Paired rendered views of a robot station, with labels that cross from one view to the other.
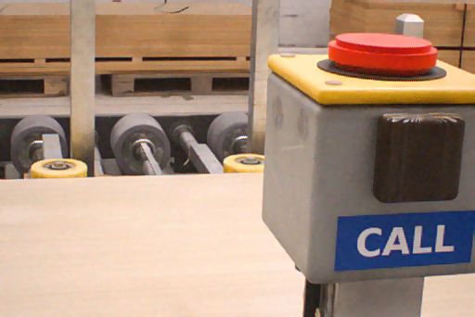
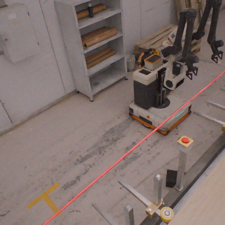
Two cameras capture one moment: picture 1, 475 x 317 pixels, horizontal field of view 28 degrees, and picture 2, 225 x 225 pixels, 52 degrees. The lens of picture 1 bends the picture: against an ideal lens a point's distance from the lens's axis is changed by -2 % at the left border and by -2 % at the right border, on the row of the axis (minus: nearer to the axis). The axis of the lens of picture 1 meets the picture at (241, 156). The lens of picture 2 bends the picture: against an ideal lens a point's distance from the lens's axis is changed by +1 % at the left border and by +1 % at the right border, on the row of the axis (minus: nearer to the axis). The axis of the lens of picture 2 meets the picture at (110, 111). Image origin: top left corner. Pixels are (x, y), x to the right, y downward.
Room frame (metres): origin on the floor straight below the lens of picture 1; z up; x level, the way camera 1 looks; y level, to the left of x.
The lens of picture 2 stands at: (1.01, -0.82, 2.28)
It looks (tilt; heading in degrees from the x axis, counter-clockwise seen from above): 39 degrees down; 155
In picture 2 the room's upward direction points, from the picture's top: 8 degrees counter-clockwise
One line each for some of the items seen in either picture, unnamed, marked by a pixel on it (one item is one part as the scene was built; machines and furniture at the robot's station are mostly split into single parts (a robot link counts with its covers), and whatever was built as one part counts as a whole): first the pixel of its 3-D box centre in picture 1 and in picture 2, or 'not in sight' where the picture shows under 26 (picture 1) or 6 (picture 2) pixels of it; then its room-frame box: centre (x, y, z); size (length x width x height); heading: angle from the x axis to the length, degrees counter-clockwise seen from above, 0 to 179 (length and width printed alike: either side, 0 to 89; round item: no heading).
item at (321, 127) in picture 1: (374, 169); (184, 144); (0.34, -0.05, 1.18); 0.07 x 0.07 x 0.08; 14
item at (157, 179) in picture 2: not in sight; (157, 198); (0.41, -0.30, 0.90); 0.04 x 0.04 x 0.48; 14
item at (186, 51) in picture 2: not in sight; (188, 35); (-0.49, 0.76, 1.40); 0.11 x 0.06 x 0.43; 103
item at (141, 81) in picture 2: not in sight; (154, 81); (-1.07, 0.85, 0.59); 0.55 x 0.34 x 0.83; 103
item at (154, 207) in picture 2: not in sight; (154, 206); (0.41, -0.32, 0.82); 0.14 x 0.06 x 0.05; 104
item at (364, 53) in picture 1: (381, 62); (185, 140); (0.34, -0.05, 1.22); 0.04 x 0.04 x 0.02
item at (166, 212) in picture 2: not in sight; (166, 217); (0.51, -0.32, 0.85); 0.08 x 0.08 x 0.11
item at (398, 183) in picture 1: (418, 158); not in sight; (0.31, -0.06, 1.20); 0.03 x 0.01 x 0.03; 104
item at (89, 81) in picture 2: not in sight; (96, 46); (-2.28, 0.60, 0.78); 0.90 x 0.45 x 1.55; 104
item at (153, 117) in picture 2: not in sight; (159, 108); (-0.98, 0.87, 0.16); 0.67 x 0.64 x 0.25; 13
